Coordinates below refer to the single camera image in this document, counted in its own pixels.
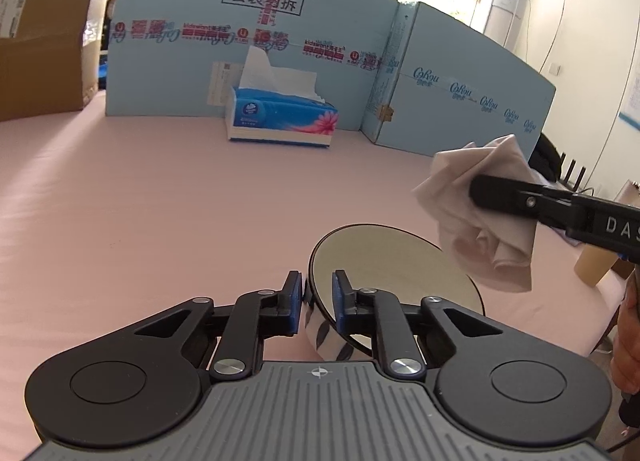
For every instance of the white air conditioner unit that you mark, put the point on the white air conditioner unit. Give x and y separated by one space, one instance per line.
500 20

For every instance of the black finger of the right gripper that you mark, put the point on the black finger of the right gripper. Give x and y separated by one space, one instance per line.
546 205

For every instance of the pink table cloth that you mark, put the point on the pink table cloth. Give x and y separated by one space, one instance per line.
107 220

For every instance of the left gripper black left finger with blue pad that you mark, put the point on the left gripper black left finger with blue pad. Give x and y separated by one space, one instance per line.
242 328

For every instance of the person's hand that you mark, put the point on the person's hand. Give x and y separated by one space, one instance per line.
625 363

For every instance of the brown cardboard box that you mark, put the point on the brown cardboard box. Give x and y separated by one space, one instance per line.
49 56

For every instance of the black device with antennas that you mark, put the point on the black device with antennas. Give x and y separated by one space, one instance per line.
546 160

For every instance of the blue tissue box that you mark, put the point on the blue tissue box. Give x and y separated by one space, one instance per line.
278 105

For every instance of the round beige bowl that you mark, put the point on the round beige bowl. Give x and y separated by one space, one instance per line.
382 257

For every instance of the light blue cardboard box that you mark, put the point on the light blue cardboard box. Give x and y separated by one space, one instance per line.
408 76

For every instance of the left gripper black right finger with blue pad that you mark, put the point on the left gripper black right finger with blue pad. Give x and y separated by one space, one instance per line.
389 324

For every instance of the white cloth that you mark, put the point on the white cloth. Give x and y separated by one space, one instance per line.
493 248

